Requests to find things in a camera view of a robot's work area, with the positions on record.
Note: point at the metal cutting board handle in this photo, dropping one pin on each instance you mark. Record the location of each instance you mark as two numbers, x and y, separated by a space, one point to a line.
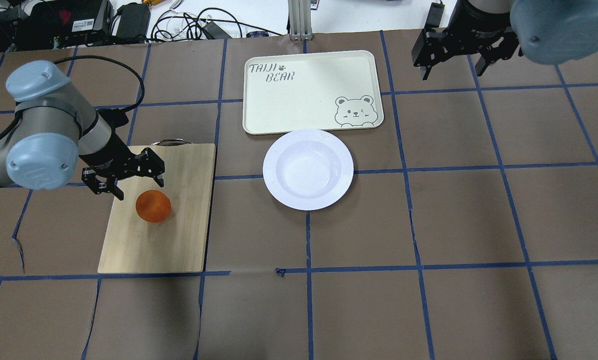
171 142

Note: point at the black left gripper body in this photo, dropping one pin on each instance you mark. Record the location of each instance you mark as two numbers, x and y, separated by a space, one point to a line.
107 157

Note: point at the cream bear tray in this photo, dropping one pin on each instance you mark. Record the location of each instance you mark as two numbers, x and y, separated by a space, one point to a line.
328 91

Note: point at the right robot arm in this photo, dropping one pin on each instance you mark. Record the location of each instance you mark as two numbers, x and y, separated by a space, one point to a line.
547 32

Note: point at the aluminium frame post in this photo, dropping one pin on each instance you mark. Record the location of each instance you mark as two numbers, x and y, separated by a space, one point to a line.
300 20

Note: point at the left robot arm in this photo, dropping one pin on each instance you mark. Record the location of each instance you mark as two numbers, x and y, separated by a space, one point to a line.
54 125

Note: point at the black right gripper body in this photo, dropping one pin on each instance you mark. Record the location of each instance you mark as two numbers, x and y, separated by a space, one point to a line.
480 31

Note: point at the orange fruit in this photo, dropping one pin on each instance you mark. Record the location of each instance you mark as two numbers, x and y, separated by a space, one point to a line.
153 206

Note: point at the white round plate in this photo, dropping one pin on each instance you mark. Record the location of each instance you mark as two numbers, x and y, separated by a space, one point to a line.
308 169

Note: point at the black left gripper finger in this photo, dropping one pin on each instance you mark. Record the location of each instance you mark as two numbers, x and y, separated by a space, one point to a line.
159 180
114 190

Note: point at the black electronics box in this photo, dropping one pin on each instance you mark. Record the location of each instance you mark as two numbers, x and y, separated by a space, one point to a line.
59 24

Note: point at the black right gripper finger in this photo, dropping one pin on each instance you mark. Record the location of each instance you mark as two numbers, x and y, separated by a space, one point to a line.
425 67
482 64

